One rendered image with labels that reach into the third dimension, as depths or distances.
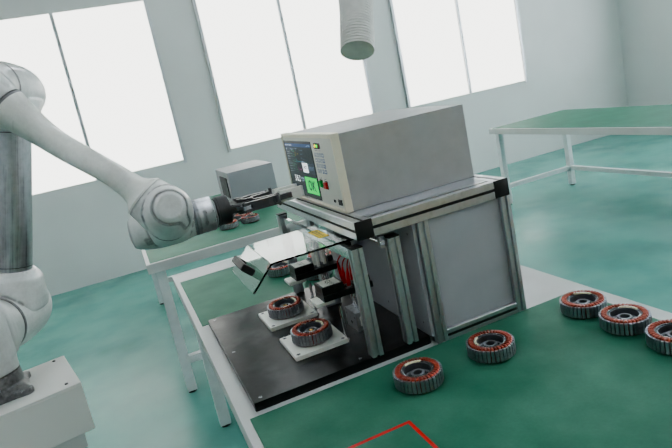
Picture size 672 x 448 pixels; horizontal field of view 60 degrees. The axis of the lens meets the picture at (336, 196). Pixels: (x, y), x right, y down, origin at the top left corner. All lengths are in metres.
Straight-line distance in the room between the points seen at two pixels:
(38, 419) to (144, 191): 0.60
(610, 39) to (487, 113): 2.22
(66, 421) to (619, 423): 1.20
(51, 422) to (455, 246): 1.05
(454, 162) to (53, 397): 1.15
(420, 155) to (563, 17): 7.03
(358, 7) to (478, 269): 1.62
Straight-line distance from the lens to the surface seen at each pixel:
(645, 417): 1.25
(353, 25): 2.79
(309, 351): 1.56
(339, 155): 1.44
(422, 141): 1.55
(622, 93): 9.15
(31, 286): 1.79
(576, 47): 8.60
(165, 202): 1.27
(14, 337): 1.70
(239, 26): 6.41
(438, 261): 1.50
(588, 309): 1.58
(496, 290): 1.62
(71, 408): 1.60
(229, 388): 1.57
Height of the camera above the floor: 1.43
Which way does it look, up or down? 11 degrees down
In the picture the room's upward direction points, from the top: 12 degrees counter-clockwise
